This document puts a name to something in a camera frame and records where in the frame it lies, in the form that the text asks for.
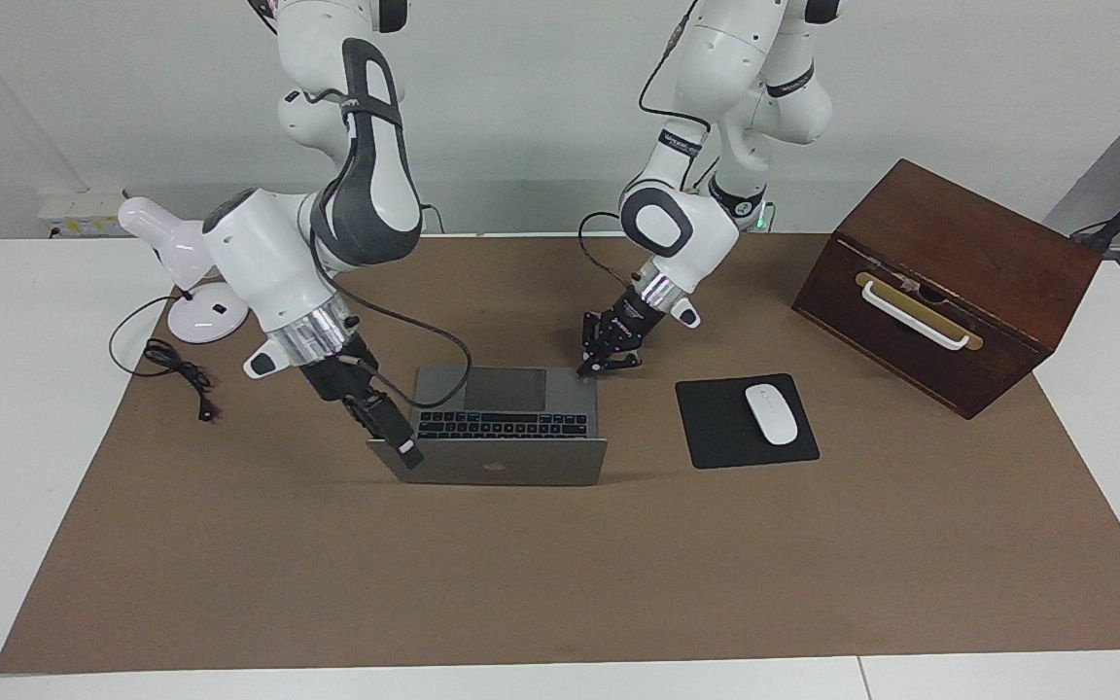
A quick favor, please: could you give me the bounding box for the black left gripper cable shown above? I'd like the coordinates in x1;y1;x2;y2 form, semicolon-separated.
577;0;717;298

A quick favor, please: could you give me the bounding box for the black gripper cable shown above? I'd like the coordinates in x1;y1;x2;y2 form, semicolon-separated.
577;0;717;298
312;262;472;409

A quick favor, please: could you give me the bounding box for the white box handle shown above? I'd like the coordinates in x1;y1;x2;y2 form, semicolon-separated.
859;279;971;351

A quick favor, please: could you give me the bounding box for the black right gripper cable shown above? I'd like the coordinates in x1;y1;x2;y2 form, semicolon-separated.
312;262;472;409

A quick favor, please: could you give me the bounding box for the white power strip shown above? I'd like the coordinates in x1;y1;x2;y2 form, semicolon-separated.
40;190;125;240

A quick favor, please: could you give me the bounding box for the brass handle plate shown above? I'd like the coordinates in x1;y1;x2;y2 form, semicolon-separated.
857;275;985;352

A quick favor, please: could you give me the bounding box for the white desk lamp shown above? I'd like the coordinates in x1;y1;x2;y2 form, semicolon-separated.
118;196;251;344

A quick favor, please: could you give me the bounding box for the white computer mouse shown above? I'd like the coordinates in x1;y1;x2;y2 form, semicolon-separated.
745;384;800;446

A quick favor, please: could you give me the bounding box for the brown table mat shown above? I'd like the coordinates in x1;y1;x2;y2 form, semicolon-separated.
0;233;1120;675

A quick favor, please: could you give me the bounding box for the black mouse pad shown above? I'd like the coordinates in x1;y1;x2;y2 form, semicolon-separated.
675;373;821;471

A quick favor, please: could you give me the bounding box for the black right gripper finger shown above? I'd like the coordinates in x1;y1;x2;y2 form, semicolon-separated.
366;397;423;471

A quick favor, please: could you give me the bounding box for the dark wooden box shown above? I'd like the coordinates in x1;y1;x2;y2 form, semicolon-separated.
791;158;1103;420

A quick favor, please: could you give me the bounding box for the black lamp power cable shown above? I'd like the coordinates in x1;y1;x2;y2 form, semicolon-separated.
109;295;218;423

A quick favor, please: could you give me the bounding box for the silver apple laptop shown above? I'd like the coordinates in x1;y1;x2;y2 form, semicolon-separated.
367;366;609;487

